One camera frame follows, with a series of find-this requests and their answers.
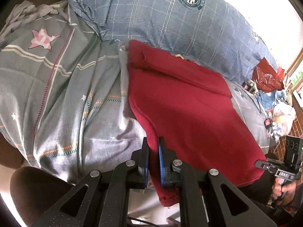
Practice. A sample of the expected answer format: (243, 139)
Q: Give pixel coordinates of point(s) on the white plastic bag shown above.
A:
(283, 118)

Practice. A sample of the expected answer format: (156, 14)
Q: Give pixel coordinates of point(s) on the blue plaid pillow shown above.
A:
(211, 33)

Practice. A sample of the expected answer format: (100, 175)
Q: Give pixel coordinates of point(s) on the grey crumpled cloth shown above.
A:
(23, 14)

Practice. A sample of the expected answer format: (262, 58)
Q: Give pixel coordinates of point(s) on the red plastic bag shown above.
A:
(266, 78)

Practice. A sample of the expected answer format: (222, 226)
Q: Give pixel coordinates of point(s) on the dark bottles with red label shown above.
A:
(249, 86)

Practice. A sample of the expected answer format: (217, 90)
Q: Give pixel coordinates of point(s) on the grey star-pattern bed sheet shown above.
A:
(64, 97)

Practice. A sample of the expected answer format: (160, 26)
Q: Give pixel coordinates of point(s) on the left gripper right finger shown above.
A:
(207, 198)

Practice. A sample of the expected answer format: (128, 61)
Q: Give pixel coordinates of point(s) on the person's right hand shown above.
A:
(278, 190)

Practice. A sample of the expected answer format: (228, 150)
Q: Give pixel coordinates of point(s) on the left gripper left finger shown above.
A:
(100, 199)

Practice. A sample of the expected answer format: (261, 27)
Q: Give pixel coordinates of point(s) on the red sweater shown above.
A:
(190, 107)

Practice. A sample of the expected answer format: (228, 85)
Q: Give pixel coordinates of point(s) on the blue denim cloth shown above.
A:
(271, 99)

